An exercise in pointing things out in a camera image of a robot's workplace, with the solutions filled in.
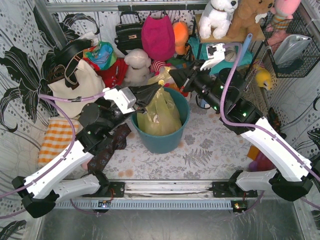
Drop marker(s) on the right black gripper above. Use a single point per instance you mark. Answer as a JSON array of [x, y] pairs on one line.
[[192, 78]]

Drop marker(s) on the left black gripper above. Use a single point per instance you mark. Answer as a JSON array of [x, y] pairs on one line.
[[135, 93]]

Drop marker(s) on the yellow plastic trash bag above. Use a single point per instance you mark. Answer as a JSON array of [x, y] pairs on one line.
[[162, 116]]

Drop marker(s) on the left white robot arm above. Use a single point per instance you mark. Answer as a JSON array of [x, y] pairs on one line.
[[103, 112]]

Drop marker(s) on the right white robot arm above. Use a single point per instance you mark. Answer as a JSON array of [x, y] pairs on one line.
[[293, 175]]

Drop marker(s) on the magenta felt bag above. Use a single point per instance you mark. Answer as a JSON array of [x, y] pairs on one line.
[[158, 38]]

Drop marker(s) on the teal plastic trash bin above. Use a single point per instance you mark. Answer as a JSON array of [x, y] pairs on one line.
[[166, 143]]

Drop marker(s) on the cream canvas tote bag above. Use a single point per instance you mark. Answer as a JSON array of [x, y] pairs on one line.
[[89, 84]]

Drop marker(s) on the pink white plush doll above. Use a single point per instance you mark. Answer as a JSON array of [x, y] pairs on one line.
[[158, 67]]

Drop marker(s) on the white fluffy plush lamb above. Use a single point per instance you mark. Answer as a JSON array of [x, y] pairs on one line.
[[138, 63]]

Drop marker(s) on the teal cloth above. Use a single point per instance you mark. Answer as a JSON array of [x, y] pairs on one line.
[[194, 43]]

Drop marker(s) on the red garment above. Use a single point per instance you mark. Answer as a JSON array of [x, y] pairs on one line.
[[114, 76]]

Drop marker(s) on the orange plush toy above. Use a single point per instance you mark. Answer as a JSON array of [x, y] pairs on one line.
[[181, 34]]

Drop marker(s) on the dark patterned necktie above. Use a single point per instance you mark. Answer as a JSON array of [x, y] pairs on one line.
[[118, 142]]

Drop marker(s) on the colourful striped cloth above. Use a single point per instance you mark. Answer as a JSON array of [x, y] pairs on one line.
[[100, 57]]

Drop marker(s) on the black leather handbag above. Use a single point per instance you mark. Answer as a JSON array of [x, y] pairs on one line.
[[129, 36]]

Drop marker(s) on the white plush dog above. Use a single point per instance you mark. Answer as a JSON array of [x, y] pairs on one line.
[[216, 18]]

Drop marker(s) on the light blue squeegee tool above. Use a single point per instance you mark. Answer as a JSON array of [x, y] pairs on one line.
[[242, 48]]

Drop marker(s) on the yellow plush duck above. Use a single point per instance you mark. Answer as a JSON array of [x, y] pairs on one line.
[[263, 77]]

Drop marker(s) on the brown teddy bear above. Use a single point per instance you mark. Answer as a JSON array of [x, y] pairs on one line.
[[247, 16]]

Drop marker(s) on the black hat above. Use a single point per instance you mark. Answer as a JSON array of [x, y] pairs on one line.
[[64, 56]]

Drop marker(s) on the orange checkered cloth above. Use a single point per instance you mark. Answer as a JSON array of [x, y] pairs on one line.
[[57, 137]]

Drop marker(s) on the grey foil pouch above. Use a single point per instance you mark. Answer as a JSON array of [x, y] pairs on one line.
[[290, 48]]

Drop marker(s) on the pink plush toy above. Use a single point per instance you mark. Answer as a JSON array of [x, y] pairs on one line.
[[283, 12]]

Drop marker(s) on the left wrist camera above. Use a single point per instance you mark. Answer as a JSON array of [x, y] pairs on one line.
[[123, 98]]

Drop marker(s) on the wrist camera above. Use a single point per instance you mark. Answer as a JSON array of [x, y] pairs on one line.
[[123, 98], [215, 55]]

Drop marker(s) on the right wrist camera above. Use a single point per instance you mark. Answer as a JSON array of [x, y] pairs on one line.
[[215, 55]]

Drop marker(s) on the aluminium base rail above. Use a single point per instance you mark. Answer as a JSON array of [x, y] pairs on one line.
[[162, 190]]

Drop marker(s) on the black wire basket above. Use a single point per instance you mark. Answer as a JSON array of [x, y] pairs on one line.
[[306, 61]]

